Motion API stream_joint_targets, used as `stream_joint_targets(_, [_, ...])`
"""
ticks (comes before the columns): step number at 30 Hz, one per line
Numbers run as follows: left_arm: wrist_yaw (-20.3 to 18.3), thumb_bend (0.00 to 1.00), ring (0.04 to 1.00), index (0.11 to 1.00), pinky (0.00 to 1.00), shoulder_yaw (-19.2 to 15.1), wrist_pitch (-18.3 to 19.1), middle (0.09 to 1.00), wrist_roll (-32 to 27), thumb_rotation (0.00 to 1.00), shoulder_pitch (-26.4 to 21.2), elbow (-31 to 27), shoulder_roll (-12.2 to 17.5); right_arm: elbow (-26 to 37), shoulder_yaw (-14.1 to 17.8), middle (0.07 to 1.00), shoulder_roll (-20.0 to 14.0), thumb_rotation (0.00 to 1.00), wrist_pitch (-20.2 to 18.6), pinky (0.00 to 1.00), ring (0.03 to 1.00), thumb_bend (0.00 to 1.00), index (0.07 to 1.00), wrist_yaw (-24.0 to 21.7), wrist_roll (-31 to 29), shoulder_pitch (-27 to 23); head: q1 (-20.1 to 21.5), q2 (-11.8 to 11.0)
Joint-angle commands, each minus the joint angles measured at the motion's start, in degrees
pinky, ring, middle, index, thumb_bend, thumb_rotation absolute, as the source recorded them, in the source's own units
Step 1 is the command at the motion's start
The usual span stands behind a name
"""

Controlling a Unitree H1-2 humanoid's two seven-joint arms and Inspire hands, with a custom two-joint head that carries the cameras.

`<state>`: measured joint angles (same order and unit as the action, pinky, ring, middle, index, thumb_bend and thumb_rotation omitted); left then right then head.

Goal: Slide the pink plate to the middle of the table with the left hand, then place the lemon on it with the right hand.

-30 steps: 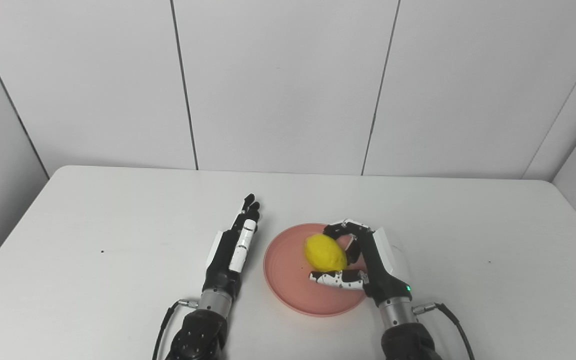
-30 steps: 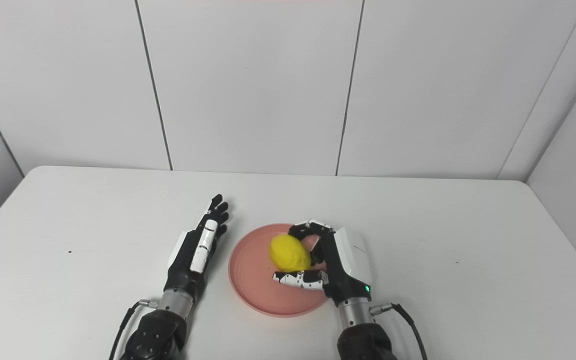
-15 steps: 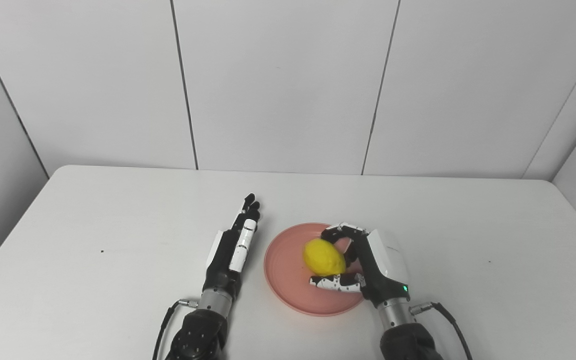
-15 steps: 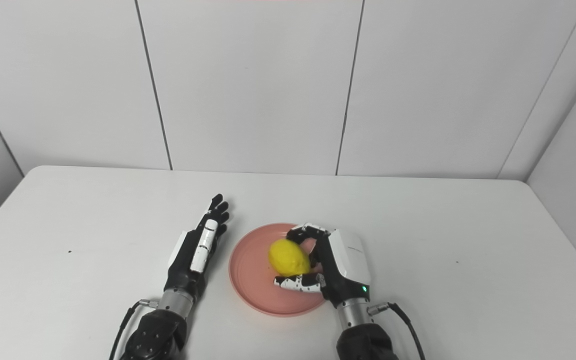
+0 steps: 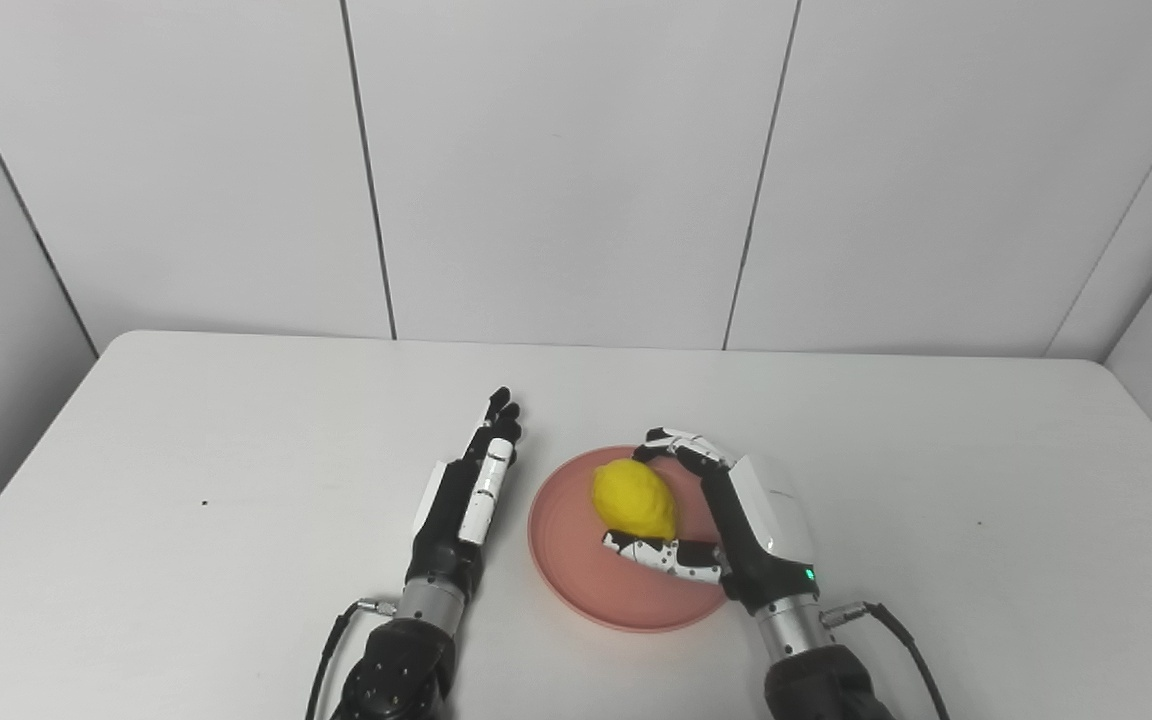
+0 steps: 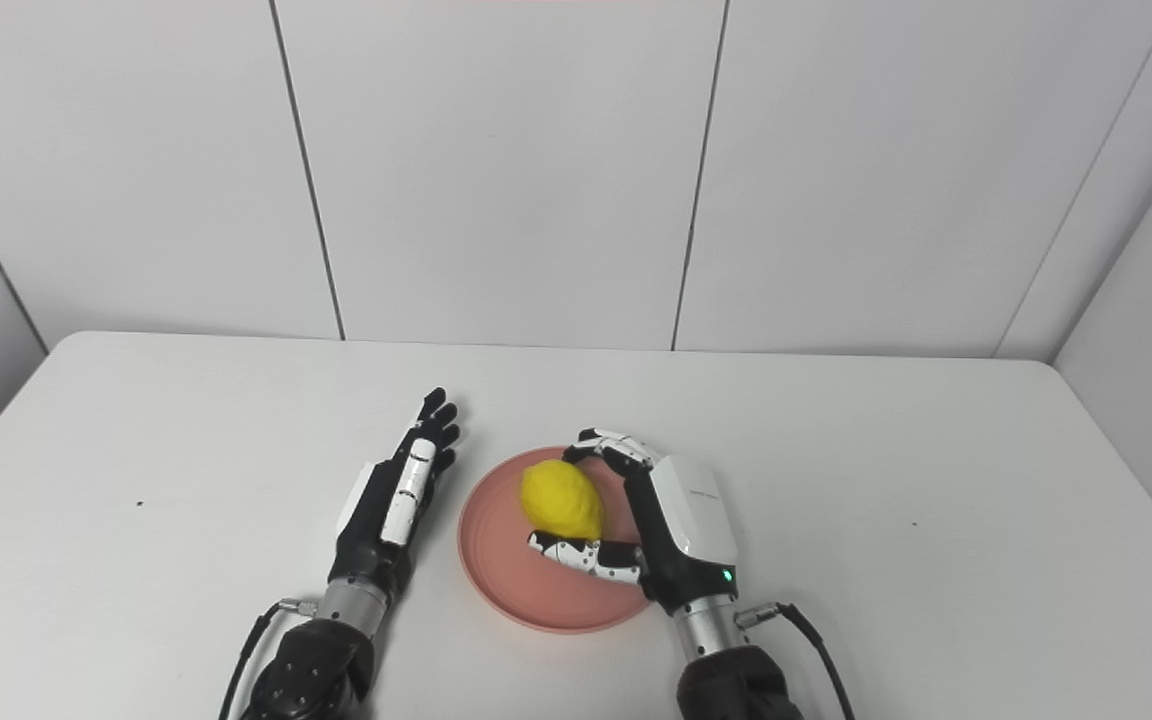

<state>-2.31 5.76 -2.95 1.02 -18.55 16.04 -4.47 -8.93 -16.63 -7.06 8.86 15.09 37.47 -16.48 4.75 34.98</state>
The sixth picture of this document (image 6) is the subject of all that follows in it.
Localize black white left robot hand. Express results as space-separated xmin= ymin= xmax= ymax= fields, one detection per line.
xmin=328 ymin=388 xmax=462 ymax=597

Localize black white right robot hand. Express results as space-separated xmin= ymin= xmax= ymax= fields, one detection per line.
xmin=528 ymin=428 xmax=740 ymax=613

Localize yellow lemon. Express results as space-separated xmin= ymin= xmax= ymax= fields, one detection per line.
xmin=520 ymin=460 xmax=605 ymax=542

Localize pink round plate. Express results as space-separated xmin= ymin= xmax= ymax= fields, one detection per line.
xmin=457 ymin=446 xmax=677 ymax=635

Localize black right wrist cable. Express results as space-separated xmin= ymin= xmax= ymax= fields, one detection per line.
xmin=736 ymin=602 xmax=855 ymax=720

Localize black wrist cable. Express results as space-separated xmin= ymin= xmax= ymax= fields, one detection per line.
xmin=736 ymin=602 xmax=855 ymax=720
xmin=219 ymin=598 xmax=320 ymax=720

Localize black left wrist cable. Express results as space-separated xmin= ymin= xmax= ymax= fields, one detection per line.
xmin=219 ymin=598 xmax=320 ymax=720

